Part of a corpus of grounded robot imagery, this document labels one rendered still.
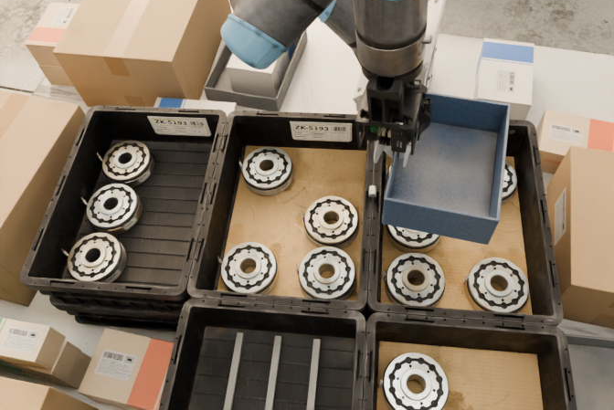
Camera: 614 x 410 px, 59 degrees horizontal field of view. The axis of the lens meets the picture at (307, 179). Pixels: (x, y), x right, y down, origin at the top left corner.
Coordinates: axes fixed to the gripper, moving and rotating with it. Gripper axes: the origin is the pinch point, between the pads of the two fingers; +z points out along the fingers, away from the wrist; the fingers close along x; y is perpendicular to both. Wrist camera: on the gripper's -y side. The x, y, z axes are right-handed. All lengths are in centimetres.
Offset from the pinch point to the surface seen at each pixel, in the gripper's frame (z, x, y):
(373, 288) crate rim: 19.4, -1.3, 14.3
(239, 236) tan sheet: 27.2, -29.9, 6.6
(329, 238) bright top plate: 25.4, -12.1, 4.3
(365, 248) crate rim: 19.2, -4.1, 7.8
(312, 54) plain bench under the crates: 40, -35, -57
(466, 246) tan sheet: 30.4, 12.3, -2.1
